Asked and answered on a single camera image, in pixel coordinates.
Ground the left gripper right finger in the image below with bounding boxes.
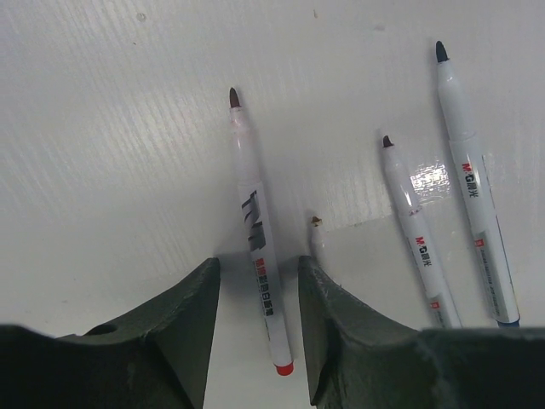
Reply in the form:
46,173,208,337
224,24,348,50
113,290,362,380
298,256,544,408

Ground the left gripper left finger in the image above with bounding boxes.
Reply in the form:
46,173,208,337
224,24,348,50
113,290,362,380
1,258,221,408

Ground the red-end white pen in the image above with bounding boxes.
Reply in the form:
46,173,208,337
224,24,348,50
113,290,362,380
229,88,294,377

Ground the yellow-end white pen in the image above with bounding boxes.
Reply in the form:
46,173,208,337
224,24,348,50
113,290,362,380
310,216,328,270

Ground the magenta-end white pen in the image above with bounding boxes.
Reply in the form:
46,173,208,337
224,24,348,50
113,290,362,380
381,135,462,328

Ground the blue-end white pen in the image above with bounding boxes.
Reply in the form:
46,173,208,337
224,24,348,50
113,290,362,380
435,41,520,327

